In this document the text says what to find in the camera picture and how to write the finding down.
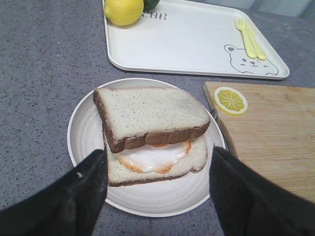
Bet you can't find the fried egg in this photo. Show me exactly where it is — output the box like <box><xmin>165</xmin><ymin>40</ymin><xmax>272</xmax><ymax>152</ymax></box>
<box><xmin>116</xmin><ymin>140</ymin><xmax>191</xmax><ymax>174</ymax></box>

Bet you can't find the bread slice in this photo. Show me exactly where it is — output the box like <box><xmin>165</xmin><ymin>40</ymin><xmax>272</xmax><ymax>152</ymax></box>
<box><xmin>93</xmin><ymin>87</ymin><xmax>211</xmax><ymax>153</ymax></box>
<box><xmin>107</xmin><ymin>137</ymin><xmax>208</xmax><ymax>187</ymax></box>

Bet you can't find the wooden cutting board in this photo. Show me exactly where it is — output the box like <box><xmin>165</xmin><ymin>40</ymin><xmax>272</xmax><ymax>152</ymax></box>
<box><xmin>217</xmin><ymin>83</ymin><xmax>315</xmax><ymax>201</ymax></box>

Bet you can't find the lemon slice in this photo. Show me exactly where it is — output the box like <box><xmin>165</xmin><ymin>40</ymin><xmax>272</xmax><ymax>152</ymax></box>
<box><xmin>213</xmin><ymin>87</ymin><xmax>249</xmax><ymax>116</ymax></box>

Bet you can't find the metal board handle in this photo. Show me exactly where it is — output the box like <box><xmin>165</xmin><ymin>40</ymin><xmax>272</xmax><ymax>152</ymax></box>
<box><xmin>210</xmin><ymin>109</ymin><xmax>219</xmax><ymax>120</ymax></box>

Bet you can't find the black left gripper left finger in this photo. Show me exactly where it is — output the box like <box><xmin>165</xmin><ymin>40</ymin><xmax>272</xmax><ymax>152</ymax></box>
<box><xmin>0</xmin><ymin>149</ymin><xmax>108</xmax><ymax>236</ymax></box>

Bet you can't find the white bear tray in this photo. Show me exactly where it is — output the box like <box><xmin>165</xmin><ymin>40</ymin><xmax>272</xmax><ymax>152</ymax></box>
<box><xmin>104</xmin><ymin>0</ymin><xmax>289</xmax><ymax>80</ymax></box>

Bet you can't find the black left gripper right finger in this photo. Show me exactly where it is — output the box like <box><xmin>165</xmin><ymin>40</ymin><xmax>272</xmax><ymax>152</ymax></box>
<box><xmin>209</xmin><ymin>147</ymin><xmax>315</xmax><ymax>236</ymax></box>

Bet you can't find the white round plate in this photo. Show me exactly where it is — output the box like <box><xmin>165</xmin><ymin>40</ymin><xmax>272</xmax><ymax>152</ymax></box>
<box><xmin>67</xmin><ymin>78</ymin><xmax>224</xmax><ymax>217</ymax></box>

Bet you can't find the yellow lemon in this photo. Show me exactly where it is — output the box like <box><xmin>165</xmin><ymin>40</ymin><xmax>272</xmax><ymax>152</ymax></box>
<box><xmin>104</xmin><ymin>0</ymin><xmax>144</xmax><ymax>26</ymax></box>

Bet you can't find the yellow plastic fork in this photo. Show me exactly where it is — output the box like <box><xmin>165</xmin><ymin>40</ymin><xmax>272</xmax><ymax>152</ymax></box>
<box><xmin>236</xmin><ymin>18</ymin><xmax>257</xmax><ymax>59</ymax></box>

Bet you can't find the green lime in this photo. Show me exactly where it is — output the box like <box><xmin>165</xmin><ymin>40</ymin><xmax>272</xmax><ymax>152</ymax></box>
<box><xmin>143</xmin><ymin>0</ymin><xmax>159</xmax><ymax>10</ymax></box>

